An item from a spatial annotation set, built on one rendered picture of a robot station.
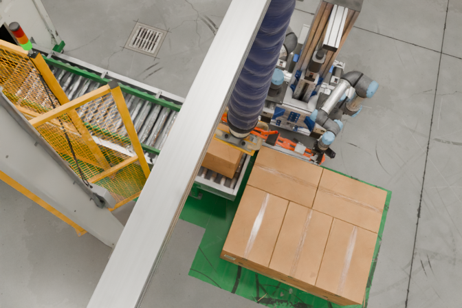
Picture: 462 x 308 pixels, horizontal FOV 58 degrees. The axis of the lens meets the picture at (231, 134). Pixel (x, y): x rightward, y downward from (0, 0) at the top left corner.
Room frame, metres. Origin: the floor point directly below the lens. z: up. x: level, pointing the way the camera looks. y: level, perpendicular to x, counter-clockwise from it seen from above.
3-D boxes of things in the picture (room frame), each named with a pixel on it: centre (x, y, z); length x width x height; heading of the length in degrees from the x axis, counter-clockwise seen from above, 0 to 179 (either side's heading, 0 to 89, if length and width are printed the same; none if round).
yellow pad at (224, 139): (1.20, -0.04, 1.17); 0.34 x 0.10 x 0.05; 75
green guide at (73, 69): (1.85, 1.26, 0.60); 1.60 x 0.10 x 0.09; 79
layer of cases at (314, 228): (0.86, -0.77, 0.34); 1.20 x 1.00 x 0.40; 79
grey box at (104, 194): (0.54, 0.73, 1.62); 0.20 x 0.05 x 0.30; 79
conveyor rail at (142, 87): (1.83, 0.90, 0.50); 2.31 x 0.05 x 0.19; 79
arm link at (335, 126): (1.25, -0.66, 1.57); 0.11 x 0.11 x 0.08; 62
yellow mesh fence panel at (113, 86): (0.78, 0.95, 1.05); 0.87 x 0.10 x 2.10; 131
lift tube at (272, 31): (1.30, -0.06, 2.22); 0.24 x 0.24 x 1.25
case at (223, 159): (1.36, 0.17, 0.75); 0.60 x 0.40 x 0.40; 76
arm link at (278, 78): (1.78, -0.28, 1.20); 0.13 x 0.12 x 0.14; 37
